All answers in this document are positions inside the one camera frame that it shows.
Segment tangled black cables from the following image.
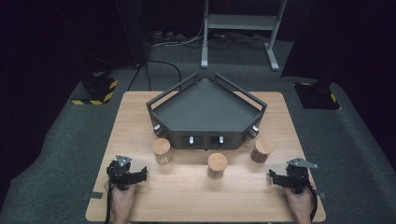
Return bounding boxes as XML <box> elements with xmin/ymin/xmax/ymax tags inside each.
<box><xmin>208</xmin><ymin>32</ymin><xmax>269</xmax><ymax>51</ymax></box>

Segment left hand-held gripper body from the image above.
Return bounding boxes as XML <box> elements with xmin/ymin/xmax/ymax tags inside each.
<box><xmin>106</xmin><ymin>154</ymin><xmax>135</xmax><ymax>191</ymax></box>

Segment grey metal stand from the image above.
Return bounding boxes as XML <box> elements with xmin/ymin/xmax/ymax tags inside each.
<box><xmin>200</xmin><ymin>0</ymin><xmax>288</xmax><ymax>72</ymax></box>

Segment white floor cable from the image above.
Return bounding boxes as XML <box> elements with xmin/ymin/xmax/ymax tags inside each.
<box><xmin>151</xmin><ymin>17</ymin><xmax>210</xmax><ymax>49</ymax></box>

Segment power strip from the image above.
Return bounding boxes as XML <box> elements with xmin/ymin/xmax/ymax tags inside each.
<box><xmin>151</xmin><ymin>30</ymin><xmax>188</xmax><ymax>45</ymax></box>

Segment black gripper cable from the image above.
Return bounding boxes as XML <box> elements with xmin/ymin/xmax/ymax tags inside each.
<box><xmin>306</xmin><ymin>183</ymin><xmax>318</xmax><ymax>223</ymax></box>
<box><xmin>104</xmin><ymin>183</ymin><xmax>113</xmax><ymax>224</ymax></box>

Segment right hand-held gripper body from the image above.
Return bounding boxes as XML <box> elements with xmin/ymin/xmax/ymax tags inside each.
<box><xmin>285</xmin><ymin>157</ymin><xmax>318</xmax><ymax>194</ymax></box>

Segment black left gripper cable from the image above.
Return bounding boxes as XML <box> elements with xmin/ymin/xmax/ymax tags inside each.
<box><xmin>104</xmin><ymin>183</ymin><xmax>113</xmax><ymax>224</ymax></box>

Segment wooden-lid jar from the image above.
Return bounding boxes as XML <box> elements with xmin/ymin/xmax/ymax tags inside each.
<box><xmin>206</xmin><ymin>152</ymin><xmax>229</xmax><ymax>180</ymax></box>
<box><xmin>250</xmin><ymin>137</ymin><xmax>275</xmax><ymax>164</ymax></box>
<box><xmin>151</xmin><ymin>137</ymin><xmax>173</xmax><ymax>165</ymax></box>

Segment dark curtain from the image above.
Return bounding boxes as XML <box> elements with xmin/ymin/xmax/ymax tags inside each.
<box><xmin>0</xmin><ymin>0</ymin><xmax>148</xmax><ymax>200</ymax></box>
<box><xmin>279</xmin><ymin>0</ymin><xmax>396</xmax><ymax>171</ymax></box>

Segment dark grey corner shelf rack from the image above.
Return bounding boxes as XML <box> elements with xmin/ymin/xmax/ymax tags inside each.
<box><xmin>146</xmin><ymin>72</ymin><xmax>268</xmax><ymax>151</ymax></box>

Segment person's right hand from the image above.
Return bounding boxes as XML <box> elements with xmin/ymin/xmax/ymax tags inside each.
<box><xmin>283</xmin><ymin>187</ymin><xmax>313</xmax><ymax>224</ymax></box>

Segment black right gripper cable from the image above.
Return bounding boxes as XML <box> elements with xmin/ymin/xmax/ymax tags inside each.
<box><xmin>306</xmin><ymin>183</ymin><xmax>318</xmax><ymax>223</ymax></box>

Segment person's left hand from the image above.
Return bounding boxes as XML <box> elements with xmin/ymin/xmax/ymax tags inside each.
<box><xmin>109</xmin><ymin>183</ymin><xmax>137</xmax><ymax>220</ymax></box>

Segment black floor cable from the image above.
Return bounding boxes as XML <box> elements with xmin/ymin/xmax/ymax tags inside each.
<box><xmin>145</xmin><ymin>59</ymin><xmax>183</xmax><ymax>91</ymax></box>

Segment black floor plate striped edge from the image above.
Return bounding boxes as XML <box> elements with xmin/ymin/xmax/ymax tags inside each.
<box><xmin>293</xmin><ymin>81</ymin><xmax>341</xmax><ymax>110</ymax></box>
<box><xmin>70</xmin><ymin>76</ymin><xmax>120</xmax><ymax>106</ymax></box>

